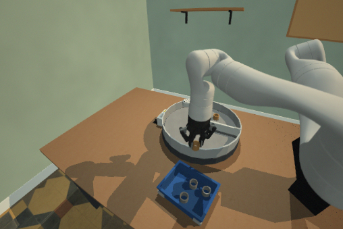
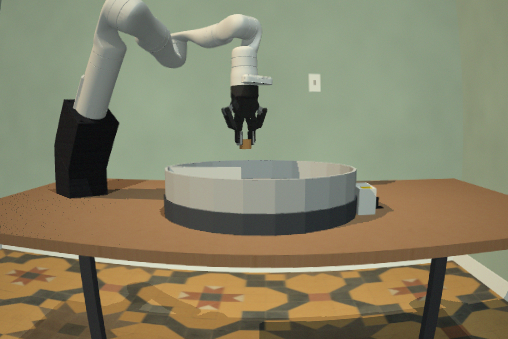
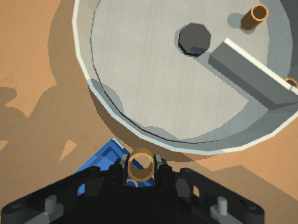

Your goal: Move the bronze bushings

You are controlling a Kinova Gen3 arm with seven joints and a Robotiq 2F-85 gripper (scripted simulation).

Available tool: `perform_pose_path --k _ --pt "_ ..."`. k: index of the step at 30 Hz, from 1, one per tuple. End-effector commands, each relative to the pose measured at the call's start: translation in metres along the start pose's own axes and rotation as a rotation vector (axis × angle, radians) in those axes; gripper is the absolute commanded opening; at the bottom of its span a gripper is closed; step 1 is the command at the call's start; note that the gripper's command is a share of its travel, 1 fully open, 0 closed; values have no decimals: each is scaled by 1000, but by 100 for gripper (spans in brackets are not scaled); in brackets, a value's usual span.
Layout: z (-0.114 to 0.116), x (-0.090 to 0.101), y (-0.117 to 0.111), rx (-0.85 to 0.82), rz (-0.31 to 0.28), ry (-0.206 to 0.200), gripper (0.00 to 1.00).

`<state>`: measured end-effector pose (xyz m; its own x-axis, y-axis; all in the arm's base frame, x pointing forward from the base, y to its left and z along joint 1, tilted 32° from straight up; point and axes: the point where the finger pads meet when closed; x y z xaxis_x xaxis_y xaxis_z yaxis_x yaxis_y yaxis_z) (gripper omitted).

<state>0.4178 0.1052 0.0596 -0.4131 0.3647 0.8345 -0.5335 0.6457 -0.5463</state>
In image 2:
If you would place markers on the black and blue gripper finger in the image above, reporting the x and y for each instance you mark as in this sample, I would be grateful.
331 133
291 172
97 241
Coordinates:
235 123
254 123

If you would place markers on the bronze bushing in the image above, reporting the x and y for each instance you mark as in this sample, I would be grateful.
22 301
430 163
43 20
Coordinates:
246 144

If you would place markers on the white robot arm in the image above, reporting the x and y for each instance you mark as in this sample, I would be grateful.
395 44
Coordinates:
133 17

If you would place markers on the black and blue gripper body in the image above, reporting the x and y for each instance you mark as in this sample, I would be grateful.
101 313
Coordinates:
244 95

